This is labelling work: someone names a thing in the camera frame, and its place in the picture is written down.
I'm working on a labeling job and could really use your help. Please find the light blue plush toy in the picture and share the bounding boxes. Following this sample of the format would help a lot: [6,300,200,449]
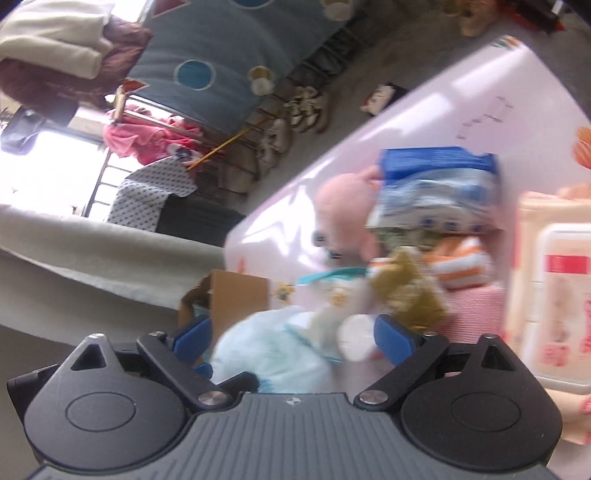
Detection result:
[210,268,384,395]

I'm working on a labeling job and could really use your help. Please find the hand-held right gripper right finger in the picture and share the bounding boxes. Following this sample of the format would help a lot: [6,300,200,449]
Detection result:
[353,315,520,411]

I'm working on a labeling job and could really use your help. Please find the white fleece blanket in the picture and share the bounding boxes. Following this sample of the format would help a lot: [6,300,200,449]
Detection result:
[0,203,227,344]

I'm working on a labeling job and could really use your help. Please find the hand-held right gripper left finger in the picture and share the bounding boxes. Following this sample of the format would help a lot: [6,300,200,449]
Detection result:
[69,316,259,414]

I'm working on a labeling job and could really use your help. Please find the blue blanket with circles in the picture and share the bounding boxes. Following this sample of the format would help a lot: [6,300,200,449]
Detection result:
[124,0,365,139]

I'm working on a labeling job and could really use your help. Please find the tan plush slippers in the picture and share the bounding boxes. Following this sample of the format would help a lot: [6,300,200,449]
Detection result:
[443,0,495,38]

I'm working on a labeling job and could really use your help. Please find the yellow stick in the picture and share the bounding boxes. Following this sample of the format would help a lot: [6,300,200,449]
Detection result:
[187,127,252,171]

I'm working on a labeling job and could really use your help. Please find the white flat sneaker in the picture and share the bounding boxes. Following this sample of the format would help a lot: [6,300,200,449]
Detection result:
[265,117,291,153]
[256,138,282,178]

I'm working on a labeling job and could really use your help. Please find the black cabinet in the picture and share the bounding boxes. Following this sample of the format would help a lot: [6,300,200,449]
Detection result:
[157,191,247,247]

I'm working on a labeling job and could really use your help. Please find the cardboard box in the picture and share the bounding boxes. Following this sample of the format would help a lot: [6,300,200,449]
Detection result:
[178,270,271,365]

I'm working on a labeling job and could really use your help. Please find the orange striped rolled towel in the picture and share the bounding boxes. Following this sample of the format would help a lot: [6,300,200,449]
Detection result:
[369,235,495,289]

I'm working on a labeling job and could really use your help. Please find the white folded cloth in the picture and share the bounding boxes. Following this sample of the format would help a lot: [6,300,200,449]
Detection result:
[0,0,116,79]

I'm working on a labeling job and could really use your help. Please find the wet wipes pack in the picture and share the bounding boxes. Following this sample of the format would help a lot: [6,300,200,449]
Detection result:
[503,185,591,446]

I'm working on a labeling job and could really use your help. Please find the white dotted cloth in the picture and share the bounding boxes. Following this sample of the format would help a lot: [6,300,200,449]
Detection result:
[108,157,197,232]

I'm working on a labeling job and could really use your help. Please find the small red white pouch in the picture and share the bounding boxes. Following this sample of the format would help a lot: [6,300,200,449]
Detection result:
[360,83,407,114]

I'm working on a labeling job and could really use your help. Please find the white chunky sneaker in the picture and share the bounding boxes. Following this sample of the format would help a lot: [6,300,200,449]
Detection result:
[291,104,331,134]
[284,85,324,116]

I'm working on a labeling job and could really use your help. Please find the pink clothes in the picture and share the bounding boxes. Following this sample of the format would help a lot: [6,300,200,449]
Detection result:
[104,104,204,164]

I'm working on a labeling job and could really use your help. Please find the pink checkered cloth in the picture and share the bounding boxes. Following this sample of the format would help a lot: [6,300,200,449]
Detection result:
[369,284,509,361]

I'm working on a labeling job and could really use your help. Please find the black bag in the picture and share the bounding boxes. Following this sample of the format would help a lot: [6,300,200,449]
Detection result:
[0,108,47,155]

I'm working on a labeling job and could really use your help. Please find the blue tissue pack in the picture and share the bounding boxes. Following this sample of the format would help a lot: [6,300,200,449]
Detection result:
[367,147,502,234]

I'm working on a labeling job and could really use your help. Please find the gold foil packet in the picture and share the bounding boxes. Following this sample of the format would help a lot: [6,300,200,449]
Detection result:
[372,247,448,328]

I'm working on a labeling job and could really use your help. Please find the pink plush toy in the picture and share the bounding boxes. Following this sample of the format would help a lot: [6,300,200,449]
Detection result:
[314,168,384,273]

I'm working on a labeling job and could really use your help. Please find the brown fuzzy cloth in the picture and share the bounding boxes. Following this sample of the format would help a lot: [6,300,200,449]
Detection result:
[0,23,153,125]

